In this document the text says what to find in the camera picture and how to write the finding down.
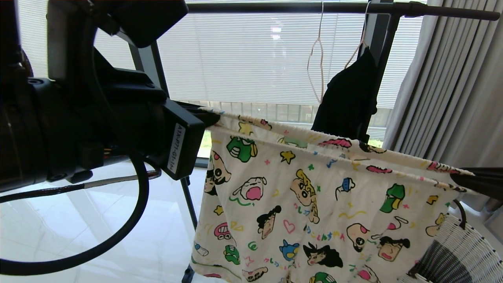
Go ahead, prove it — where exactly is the white laundry basket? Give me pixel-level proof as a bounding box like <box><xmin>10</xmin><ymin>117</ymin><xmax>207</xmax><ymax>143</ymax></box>
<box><xmin>397</xmin><ymin>200</ymin><xmax>503</xmax><ymax>283</ymax></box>

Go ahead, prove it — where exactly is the black shirt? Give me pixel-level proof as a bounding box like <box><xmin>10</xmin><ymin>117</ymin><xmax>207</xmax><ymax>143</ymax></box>
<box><xmin>312</xmin><ymin>46</ymin><xmax>378</xmax><ymax>143</ymax></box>

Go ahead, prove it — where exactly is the window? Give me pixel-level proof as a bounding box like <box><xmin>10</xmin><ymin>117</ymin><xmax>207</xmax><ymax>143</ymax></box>
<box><xmin>18</xmin><ymin>0</ymin><xmax>423</xmax><ymax>167</ymax></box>

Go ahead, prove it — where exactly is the black cable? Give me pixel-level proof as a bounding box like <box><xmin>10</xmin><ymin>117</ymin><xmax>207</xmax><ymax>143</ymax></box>
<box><xmin>0</xmin><ymin>155</ymin><xmax>150</xmax><ymax>276</ymax></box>

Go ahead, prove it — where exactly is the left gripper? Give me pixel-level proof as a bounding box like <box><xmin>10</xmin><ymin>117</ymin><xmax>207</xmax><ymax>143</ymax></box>
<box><xmin>96</xmin><ymin>71</ymin><xmax>206</xmax><ymax>180</ymax></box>

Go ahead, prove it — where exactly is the cream printed garment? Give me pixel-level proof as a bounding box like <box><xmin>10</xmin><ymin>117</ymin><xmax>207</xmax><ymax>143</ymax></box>
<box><xmin>191</xmin><ymin>108</ymin><xmax>476</xmax><ymax>283</ymax></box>

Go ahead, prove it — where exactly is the beige curtain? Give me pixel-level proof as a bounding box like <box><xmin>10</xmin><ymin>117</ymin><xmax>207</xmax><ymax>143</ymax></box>
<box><xmin>383</xmin><ymin>0</ymin><xmax>503</xmax><ymax>236</ymax></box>

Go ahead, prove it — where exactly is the black clothes rack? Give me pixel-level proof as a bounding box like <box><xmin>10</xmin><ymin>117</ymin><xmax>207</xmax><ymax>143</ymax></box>
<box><xmin>149</xmin><ymin>0</ymin><xmax>500</xmax><ymax>283</ymax></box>

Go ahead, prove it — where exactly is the pink clothes hanger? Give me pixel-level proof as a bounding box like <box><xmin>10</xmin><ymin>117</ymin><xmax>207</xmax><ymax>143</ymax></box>
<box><xmin>307</xmin><ymin>0</ymin><xmax>325</xmax><ymax>105</ymax></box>
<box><xmin>344</xmin><ymin>0</ymin><xmax>372</xmax><ymax>69</ymax></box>

